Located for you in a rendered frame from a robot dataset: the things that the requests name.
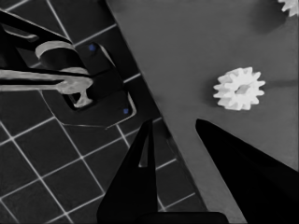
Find small white toothed gear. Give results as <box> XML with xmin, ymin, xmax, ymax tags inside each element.
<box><xmin>278</xmin><ymin>0</ymin><xmax>299</xmax><ymax>18</ymax></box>

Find dark robot body pale edges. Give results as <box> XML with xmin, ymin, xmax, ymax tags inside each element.
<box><xmin>0</xmin><ymin>8</ymin><xmax>138</xmax><ymax>130</ymax></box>

